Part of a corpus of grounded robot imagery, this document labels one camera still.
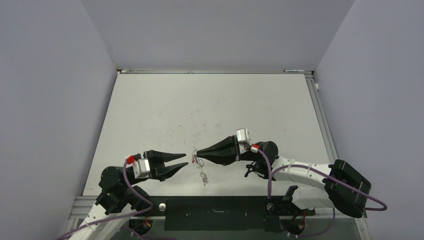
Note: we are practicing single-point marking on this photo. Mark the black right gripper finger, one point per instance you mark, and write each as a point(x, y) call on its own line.
point(227, 146)
point(222, 157)

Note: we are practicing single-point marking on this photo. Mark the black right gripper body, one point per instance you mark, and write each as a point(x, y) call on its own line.
point(245, 154)

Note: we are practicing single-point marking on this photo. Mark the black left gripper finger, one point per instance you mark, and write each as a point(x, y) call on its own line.
point(163, 173)
point(162, 157)

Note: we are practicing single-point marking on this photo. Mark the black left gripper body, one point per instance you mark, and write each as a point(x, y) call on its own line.
point(153, 163)

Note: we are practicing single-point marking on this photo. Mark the metal keyring plate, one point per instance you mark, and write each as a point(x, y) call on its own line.
point(202, 174)

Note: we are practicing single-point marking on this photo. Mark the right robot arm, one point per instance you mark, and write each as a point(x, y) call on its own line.
point(332, 185)

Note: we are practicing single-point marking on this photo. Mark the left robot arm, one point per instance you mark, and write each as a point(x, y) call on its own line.
point(120, 198)

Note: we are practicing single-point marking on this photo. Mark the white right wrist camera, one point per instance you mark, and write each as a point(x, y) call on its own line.
point(242, 136)

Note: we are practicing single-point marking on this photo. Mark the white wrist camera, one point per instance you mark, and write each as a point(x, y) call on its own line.
point(242, 136)
point(141, 168)

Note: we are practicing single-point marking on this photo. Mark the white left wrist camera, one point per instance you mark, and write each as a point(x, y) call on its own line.
point(141, 168)

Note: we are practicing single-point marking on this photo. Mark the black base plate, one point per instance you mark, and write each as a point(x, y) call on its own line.
point(219, 213)

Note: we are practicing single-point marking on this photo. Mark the aluminium rail right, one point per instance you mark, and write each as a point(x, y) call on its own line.
point(322, 120)

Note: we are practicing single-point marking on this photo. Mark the aluminium rail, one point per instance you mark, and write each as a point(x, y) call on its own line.
point(217, 71)
point(322, 120)

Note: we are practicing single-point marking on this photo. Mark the aluminium rail back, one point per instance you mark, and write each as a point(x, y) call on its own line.
point(217, 71)

